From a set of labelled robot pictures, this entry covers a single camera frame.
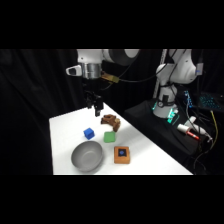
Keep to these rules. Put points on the red marker pen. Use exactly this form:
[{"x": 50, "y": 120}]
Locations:
[{"x": 193, "y": 135}]

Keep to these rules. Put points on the black curtain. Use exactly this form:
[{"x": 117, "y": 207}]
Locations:
[{"x": 30, "y": 100}]

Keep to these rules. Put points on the blue lit device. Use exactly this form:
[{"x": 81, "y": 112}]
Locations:
[{"x": 188, "y": 98}]

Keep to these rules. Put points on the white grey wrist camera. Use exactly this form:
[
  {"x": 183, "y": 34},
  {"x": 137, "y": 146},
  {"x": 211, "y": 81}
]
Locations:
[{"x": 74, "y": 70}]

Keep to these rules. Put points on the white cylinder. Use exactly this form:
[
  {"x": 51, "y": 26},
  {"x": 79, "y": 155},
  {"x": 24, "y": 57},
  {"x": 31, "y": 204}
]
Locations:
[{"x": 183, "y": 128}]

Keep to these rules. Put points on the orange block with blue print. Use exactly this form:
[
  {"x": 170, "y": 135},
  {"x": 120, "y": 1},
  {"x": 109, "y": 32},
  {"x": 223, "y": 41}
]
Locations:
[{"x": 122, "y": 155}]

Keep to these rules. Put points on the green block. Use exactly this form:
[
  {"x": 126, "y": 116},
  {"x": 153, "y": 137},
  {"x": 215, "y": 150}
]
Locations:
[{"x": 109, "y": 137}]

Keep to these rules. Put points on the small green light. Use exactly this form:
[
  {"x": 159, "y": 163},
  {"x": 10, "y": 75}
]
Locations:
[{"x": 173, "y": 116}]

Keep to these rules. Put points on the blue cube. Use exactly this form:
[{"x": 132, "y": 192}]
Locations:
[{"x": 89, "y": 133}]

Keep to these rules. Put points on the black robot stand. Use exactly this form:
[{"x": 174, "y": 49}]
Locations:
[{"x": 150, "y": 123}]

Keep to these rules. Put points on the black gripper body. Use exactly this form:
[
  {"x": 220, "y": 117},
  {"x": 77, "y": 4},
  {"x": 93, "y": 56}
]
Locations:
[{"x": 93, "y": 97}]

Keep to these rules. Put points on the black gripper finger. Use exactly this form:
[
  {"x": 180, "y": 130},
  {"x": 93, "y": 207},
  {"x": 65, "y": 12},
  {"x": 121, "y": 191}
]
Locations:
[
  {"x": 97, "y": 111},
  {"x": 89, "y": 105}
]

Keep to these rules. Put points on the grey metal bowl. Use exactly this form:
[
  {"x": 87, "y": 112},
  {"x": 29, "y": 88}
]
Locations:
[{"x": 87, "y": 156}]

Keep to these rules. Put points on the keyboard with teal lights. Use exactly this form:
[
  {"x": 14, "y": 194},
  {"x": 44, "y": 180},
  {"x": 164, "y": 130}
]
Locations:
[{"x": 210, "y": 100}]

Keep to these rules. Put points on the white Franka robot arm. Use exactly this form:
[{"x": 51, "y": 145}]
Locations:
[{"x": 181, "y": 71}]

